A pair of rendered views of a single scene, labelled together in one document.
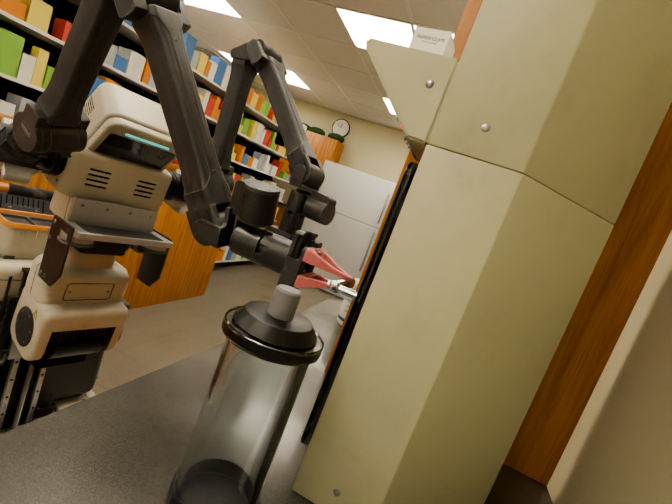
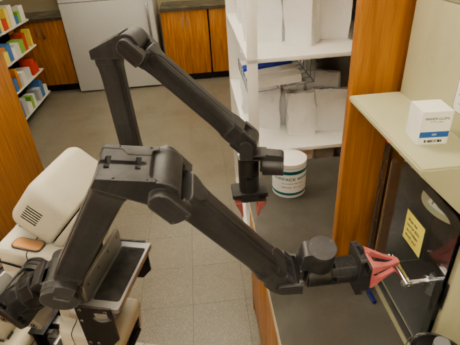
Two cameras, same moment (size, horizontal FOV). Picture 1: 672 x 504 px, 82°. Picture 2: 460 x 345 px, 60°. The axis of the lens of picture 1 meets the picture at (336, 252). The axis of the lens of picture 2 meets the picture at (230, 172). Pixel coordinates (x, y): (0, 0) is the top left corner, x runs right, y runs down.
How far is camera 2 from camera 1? 0.74 m
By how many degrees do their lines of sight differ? 31
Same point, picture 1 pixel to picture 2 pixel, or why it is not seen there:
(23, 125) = (56, 298)
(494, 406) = not seen: outside the picture
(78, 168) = not seen: hidden behind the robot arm
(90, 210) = (92, 280)
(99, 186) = not seen: hidden behind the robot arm
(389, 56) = (441, 177)
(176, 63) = (222, 216)
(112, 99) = (57, 200)
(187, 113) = (247, 239)
